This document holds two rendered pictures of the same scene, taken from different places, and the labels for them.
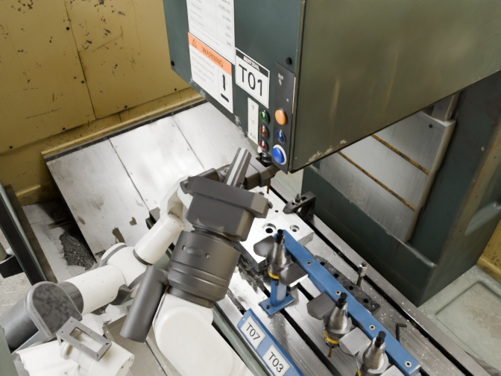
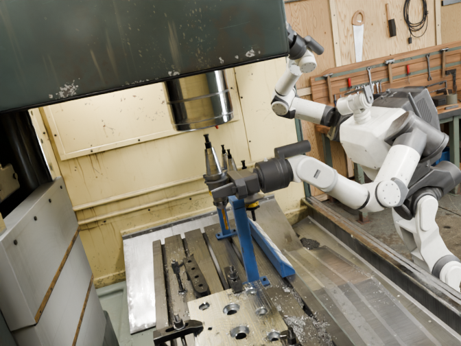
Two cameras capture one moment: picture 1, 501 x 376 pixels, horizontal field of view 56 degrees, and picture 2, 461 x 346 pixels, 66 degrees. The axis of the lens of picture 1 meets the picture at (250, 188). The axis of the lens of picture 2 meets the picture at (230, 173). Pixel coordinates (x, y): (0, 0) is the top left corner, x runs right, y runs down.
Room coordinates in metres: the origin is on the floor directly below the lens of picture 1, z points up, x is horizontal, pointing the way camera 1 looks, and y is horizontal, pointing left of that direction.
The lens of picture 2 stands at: (1.79, 0.36, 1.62)
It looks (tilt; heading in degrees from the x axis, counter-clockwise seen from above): 16 degrees down; 205
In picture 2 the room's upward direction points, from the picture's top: 12 degrees counter-clockwise
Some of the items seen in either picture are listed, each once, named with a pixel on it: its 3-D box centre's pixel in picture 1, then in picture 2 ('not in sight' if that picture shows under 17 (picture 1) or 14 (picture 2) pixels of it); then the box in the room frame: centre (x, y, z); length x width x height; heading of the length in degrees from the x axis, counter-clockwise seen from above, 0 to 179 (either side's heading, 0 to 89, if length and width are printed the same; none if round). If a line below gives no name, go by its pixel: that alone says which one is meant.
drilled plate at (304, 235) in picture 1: (260, 224); (237, 327); (1.09, -0.04, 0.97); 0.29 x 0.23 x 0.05; 35
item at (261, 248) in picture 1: (265, 247); (254, 198); (0.79, -0.04, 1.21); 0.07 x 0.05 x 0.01; 125
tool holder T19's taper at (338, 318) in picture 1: (339, 312); (231, 166); (0.57, -0.20, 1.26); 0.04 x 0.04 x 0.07
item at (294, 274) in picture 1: (291, 275); not in sight; (0.70, -0.10, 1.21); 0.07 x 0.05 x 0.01; 125
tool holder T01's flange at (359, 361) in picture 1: (371, 361); not in sight; (0.48, -0.26, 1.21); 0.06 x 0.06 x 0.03
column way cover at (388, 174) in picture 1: (371, 151); (64, 294); (1.25, -0.42, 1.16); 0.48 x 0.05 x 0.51; 35
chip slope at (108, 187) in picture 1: (175, 182); not in sight; (1.54, 0.33, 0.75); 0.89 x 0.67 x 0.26; 125
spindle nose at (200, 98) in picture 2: not in sight; (198, 100); (1.00, -0.05, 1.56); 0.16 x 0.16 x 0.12
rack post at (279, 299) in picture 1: (279, 274); (247, 247); (0.82, -0.08, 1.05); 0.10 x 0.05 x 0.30; 125
